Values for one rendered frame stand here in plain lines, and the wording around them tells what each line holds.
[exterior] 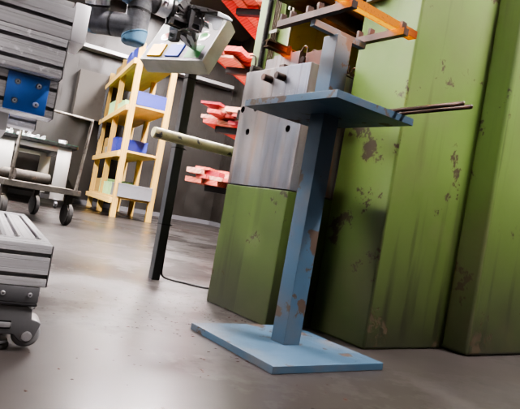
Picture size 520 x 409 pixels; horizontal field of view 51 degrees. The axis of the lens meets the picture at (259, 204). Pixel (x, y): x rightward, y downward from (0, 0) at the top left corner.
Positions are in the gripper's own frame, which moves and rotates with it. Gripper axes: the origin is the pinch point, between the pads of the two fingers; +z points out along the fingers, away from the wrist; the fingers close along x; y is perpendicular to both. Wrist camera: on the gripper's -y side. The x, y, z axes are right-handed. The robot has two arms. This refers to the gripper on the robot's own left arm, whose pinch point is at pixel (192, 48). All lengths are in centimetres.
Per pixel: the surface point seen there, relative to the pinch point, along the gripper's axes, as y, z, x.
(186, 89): -7.0, 17.5, 8.1
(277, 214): -63, 17, -61
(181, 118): -18.7, 24.1, 8.2
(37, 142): 119, 256, 422
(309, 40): 26, 16, -40
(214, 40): 6.8, 1.6, -6.9
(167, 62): -5.6, 2.8, 11.9
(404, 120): -47, -17, -104
